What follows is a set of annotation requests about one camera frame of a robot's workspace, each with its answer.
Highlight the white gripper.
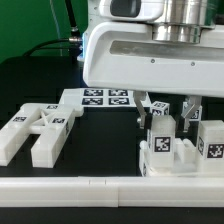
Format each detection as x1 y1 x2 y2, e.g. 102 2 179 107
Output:
83 22 224 132

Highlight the white chair seat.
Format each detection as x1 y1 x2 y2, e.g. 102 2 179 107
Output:
139 138 224 177

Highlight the white marker base plate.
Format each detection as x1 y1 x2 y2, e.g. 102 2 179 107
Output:
58 87 152 108

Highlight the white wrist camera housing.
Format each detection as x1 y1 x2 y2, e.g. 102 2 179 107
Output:
99 0 165 21

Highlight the white chair back frame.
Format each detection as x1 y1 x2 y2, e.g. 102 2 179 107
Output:
0 103 84 168

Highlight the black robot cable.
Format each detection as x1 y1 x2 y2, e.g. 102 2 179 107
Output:
21 0 84 58

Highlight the white front fence rail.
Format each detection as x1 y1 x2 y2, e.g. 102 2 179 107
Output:
0 177 224 207

